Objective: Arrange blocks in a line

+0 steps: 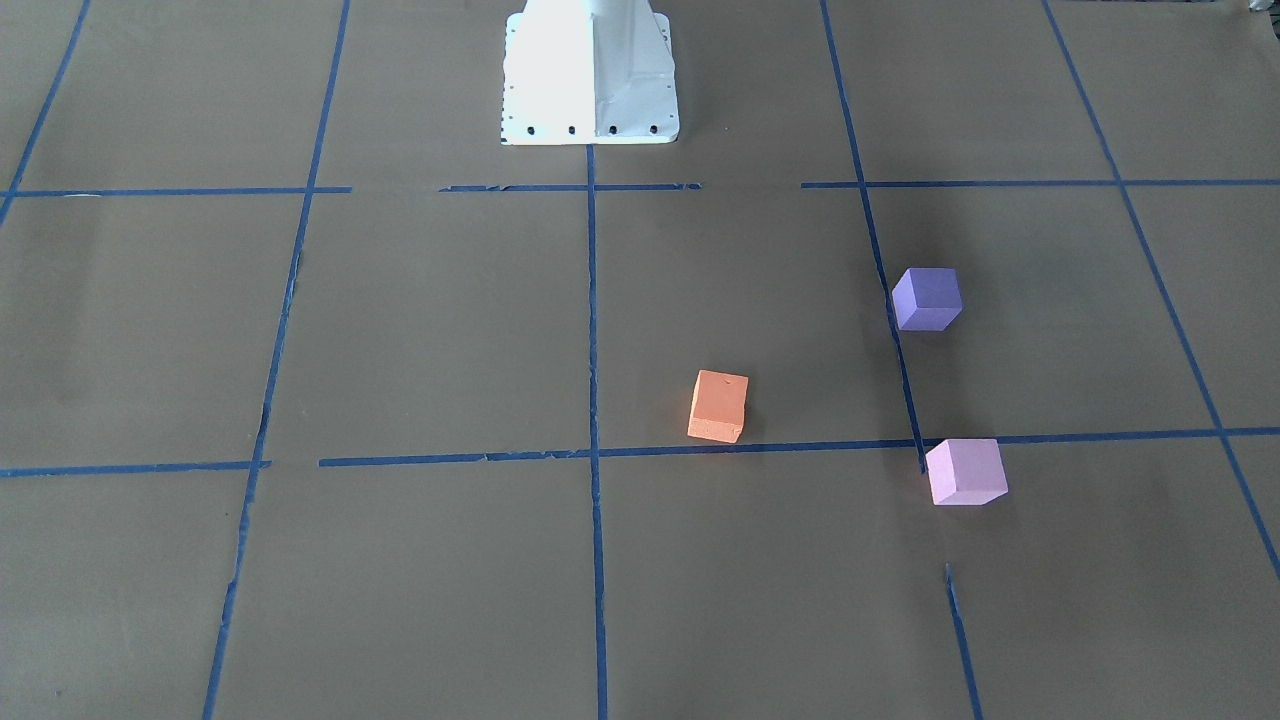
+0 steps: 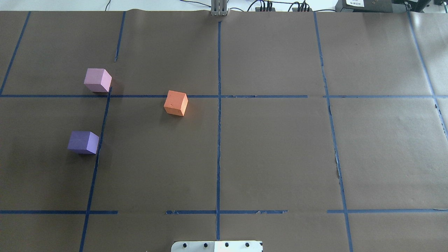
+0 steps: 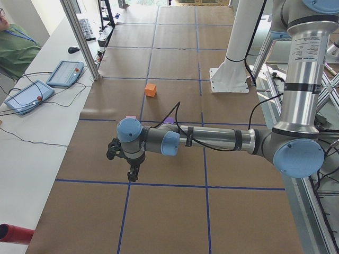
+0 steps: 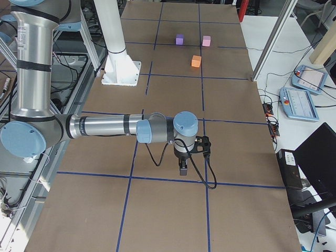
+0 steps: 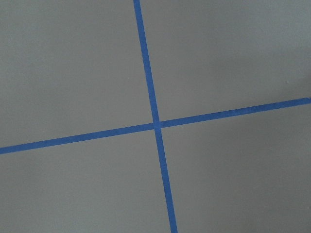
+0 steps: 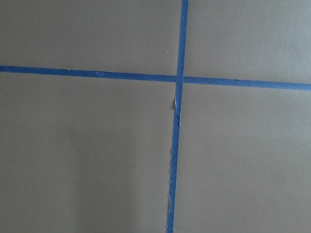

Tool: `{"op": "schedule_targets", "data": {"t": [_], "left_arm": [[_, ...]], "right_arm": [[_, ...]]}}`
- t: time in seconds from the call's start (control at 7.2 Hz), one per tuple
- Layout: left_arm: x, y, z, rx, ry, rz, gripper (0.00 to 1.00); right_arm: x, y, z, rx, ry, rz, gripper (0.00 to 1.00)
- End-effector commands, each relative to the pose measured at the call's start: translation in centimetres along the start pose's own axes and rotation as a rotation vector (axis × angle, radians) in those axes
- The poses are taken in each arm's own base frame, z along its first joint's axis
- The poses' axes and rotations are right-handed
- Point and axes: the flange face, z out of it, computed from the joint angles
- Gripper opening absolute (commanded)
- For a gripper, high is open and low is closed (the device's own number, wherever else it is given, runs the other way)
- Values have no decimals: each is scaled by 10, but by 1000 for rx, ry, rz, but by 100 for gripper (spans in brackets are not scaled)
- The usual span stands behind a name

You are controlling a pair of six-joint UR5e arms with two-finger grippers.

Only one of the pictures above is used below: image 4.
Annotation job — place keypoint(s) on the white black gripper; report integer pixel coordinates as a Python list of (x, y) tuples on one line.
[(181, 155)]

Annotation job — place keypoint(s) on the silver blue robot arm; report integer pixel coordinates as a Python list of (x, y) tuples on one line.
[(33, 127)]

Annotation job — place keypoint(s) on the brown paper table mat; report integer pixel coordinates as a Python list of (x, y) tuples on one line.
[(114, 194)]

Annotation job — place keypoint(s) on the black orange power strip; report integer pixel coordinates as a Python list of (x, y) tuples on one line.
[(272, 121)]

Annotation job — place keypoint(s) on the orange foam block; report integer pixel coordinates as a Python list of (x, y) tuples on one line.
[(196, 61)]

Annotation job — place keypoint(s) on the black box device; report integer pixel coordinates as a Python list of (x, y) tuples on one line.
[(289, 169)]

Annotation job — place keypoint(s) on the pink foam block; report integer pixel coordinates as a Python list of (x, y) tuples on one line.
[(206, 41)]

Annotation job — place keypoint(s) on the black laptop computer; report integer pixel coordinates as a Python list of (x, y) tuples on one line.
[(316, 158)]

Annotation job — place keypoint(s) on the purple foam block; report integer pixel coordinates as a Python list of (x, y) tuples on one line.
[(179, 39)]

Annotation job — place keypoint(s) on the near blue teach pendant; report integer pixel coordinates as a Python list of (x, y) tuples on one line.
[(297, 104)]

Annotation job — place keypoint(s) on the blue teach pendant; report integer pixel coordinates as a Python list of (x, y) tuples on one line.
[(308, 78), (297, 104)]

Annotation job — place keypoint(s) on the far blue teach pendant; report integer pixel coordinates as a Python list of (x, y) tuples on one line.
[(308, 78)]

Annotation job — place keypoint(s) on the wooden beam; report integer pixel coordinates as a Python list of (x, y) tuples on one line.
[(324, 48)]

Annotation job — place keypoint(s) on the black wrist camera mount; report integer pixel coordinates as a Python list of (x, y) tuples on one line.
[(202, 145)]

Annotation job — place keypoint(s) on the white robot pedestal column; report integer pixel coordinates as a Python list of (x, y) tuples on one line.
[(120, 69)]

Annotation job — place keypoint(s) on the aluminium side frame rail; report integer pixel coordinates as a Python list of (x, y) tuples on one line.
[(25, 182)]

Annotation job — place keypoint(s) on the aluminium frame post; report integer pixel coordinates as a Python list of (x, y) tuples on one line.
[(274, 35)]

